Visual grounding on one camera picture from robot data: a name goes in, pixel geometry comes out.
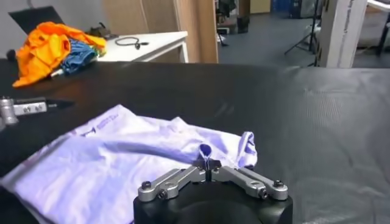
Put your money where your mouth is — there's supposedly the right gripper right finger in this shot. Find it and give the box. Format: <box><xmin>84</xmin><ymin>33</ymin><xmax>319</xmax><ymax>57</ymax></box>
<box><xmin>210</xmin><ymin>158</ymin><xmax>289</xmax><ymax>201</ymax></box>

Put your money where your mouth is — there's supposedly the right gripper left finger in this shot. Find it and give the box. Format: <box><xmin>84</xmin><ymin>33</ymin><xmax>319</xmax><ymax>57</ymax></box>
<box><xmin>137</xmin><ymin>158</ymin><xmax>211</xmax><ymax>203</ymax></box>

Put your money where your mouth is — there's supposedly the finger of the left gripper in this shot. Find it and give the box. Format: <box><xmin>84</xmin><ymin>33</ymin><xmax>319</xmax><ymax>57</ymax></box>
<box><xmin>0</xmin><ymin>96</ymin><xmax>76</xmax><ymax>127</ymax></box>

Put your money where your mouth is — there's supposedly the lavender t-shirt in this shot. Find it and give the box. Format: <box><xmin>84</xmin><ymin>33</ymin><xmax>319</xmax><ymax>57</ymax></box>
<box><xmin>0</xmin><ymin>104</ymin><xmax>259</xmax><ymax>224</ymax></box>

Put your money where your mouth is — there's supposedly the orange garment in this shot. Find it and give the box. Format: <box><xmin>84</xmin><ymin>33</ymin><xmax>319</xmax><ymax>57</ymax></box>
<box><xmin>12</xmin><ymin>21</ymin><xmax>107</xmax><ymax>89</ymax></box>

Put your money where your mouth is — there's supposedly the blue striped garment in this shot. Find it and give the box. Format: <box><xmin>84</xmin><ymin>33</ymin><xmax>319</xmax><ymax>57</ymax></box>
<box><xmin>50</xmin><ymin>38</ymin><xmax>100</xmax><ymax>77</ymax></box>

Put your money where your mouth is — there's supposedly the black plastic table sheet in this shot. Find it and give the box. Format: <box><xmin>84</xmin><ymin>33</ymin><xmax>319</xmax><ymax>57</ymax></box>
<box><xmin>0</xmin><ymin>59</ymin><xmax>390</xmax><ymax>224</ymax></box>

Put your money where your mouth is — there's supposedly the black laptop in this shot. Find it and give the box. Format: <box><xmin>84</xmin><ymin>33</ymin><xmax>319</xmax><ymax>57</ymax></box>
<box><xmin>8</xmin><ymin>5</ymin><xmax>65</xmax><ymax>35</ymax></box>

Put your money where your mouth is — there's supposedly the black power adapter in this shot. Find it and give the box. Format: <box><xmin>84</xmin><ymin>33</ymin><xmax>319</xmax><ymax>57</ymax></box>
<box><xmin>87</xmin><ymin>21</ymin><xmax>119</xmax><ymax>40</ymax></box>

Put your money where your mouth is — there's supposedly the white rectangular table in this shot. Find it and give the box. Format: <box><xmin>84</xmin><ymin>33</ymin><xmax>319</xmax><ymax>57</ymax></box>
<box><xmin>96</xmin><ymin>30</ymin><xmax>190</xmax><ymax>64</ymax></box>

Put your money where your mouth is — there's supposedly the wooden folding partition screen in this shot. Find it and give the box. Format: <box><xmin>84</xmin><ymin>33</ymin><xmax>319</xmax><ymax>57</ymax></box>
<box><xmin>102</xmin><ymin>0</ymin><xmax>219</xmax><ymax>64</ymax></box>

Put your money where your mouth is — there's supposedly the black trash bin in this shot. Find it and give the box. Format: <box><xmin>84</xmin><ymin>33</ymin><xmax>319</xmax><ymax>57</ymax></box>
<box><xmin>236</xmin><ymin>15</ymin><xmax>251</xmax><ymax>35</ymax></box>

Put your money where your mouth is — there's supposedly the tall white cardboard box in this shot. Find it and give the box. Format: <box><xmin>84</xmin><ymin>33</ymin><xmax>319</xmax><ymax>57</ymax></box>
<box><xmin>315</xmin><ymin>0</ymin><xmax>369</xmax><ymax>69</ymax></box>

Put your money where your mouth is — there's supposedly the white standing desk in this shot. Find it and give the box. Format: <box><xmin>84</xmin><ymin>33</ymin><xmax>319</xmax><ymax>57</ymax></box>
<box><xmin>367</xmin><ymin>0</ymin><xmax>390</xmax><ymax>57</ymax></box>

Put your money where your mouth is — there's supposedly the thick black cable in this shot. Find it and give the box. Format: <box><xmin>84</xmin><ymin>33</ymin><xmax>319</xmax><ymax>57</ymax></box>
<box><xmin>114</xmin><ymin>36</ymin><xmax>150</xmax><ymax>51</ymax></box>

